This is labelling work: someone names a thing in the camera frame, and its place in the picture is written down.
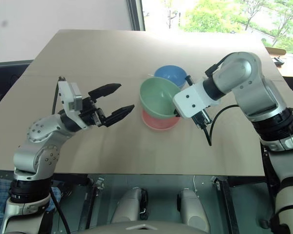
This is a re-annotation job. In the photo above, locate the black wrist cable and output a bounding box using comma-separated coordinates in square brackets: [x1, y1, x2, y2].
[52, 76, 66, 115]
[204, 104, 239, 147]

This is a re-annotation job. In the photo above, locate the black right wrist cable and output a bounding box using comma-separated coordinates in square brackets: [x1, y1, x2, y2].
[204, 104, 239, 147]

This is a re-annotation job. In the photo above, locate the blue plastic bowl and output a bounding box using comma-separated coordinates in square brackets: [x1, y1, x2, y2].
[154, 64, 188, 89]

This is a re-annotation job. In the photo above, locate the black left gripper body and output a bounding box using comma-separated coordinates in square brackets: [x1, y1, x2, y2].
[78, 96, 107, 128]

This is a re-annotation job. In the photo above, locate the beige rounded robot leg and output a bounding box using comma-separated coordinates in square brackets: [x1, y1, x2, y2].
[176, 188, 210, 233]
[111, 187, 150, 225]

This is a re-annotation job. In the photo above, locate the pink plastic bowl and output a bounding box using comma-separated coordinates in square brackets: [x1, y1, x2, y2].
[141, 108, 182, 131]

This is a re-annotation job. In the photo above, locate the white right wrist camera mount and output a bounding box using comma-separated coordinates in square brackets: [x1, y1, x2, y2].
[172, 82, 222, 119]

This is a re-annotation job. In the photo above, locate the dark window frame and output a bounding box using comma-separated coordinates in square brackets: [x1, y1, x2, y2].
[126, 0, 147, 32]

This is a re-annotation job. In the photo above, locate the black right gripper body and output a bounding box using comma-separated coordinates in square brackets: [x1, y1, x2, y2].
[190, 107, 212, 129]

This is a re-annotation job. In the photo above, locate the small black controller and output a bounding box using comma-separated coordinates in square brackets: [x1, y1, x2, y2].
[271, 57, 285, 67]

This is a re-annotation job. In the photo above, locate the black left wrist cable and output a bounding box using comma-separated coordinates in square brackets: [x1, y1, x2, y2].
[52, 76, 66, 115]

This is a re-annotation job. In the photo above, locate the flat cardboard box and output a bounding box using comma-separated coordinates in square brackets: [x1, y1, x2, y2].
[265, 45, 287, 55]

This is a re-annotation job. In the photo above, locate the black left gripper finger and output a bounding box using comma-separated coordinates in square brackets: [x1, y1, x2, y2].
[104, 105, 135, 128]
[88, 82, 123, 100]

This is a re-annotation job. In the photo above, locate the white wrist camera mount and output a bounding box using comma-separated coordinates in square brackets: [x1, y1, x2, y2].
[172, 82, 222, 119]
[57, 80, 84, 129]

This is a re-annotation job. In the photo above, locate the silver robot torso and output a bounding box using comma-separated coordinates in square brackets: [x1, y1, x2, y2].
[84, 220, 212, 234]

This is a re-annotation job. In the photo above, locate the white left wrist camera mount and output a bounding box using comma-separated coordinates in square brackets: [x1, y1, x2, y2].
[57, 80, 84, 129]

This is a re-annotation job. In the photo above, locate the green plastic bowl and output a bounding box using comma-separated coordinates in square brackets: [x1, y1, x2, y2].
[139, 77, 182, 120]

